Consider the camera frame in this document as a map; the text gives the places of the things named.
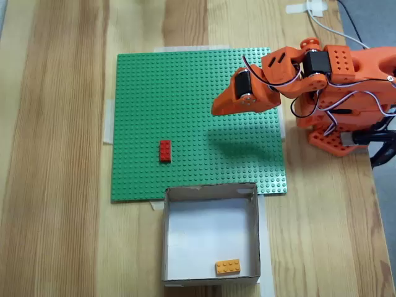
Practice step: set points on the open cardboard box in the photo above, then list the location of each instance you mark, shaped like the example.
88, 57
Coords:
201, 229

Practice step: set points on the green lego baseplate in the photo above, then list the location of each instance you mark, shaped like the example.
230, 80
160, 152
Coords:
185, 123

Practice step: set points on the red lego block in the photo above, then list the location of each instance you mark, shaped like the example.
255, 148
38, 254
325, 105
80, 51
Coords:
165, 151

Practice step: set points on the small translucent tape piece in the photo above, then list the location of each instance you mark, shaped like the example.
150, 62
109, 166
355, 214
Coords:
156, 204

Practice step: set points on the yellow lego block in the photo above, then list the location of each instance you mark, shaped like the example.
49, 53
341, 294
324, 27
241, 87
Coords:
228, 266

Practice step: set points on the black table clamp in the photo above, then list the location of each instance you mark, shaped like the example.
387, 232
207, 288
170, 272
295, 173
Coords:
379, 139

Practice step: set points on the long translucent tape strip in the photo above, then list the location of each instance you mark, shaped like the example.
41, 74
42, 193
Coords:
266, 247

